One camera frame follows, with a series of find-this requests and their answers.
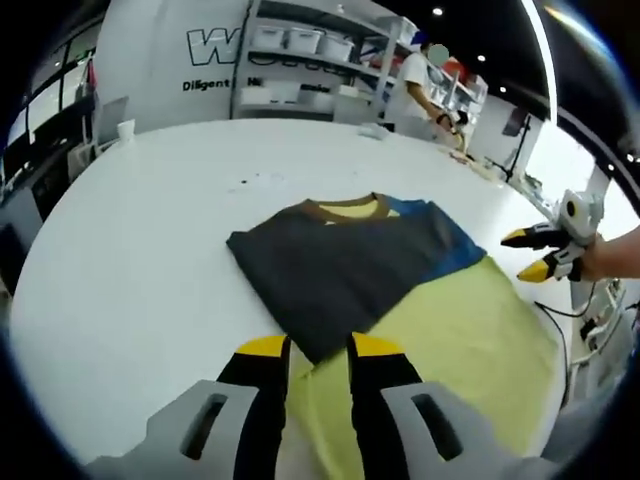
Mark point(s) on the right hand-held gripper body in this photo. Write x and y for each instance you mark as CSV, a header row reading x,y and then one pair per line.
x,y
580,217

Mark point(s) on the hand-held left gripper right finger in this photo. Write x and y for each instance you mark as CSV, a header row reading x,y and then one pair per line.
x,y
385,390

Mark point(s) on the grey chair back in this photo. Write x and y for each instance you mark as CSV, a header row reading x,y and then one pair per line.
x,y
114,120

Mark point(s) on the black tripod stand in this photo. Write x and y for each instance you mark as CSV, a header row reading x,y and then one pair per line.
x,y
517,145

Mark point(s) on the yellow blue grey garment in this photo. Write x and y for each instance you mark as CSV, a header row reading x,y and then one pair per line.
x,y
375,280

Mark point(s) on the crumpled white cloth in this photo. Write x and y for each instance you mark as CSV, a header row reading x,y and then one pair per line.
x,y
374,132

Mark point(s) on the grey metal shelf unit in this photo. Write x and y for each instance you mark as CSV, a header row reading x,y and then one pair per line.
x,y
310,65

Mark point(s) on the white storage bin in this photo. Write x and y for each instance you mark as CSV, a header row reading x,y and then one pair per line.
x,y
305,40
270,37
336,47

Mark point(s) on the white paper cup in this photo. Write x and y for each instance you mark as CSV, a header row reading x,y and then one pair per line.
x,y
125,132

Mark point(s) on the person's right hand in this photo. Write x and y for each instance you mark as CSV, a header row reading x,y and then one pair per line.
x,y
592,262

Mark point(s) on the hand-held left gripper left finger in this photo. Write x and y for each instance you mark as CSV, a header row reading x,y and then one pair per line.
x,y
260,390

